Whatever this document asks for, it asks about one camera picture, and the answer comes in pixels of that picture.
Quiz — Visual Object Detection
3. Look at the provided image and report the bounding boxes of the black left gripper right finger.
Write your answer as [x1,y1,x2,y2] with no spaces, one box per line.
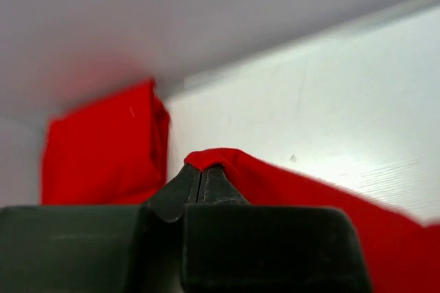
[180,166,373,292]

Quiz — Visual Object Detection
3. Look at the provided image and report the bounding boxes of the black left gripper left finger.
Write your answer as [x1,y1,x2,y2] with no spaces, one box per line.
[1,164,201,292]

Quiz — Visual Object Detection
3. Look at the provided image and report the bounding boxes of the folded red t shirt stack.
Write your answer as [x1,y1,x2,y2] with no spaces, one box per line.
[41,80,171,205]

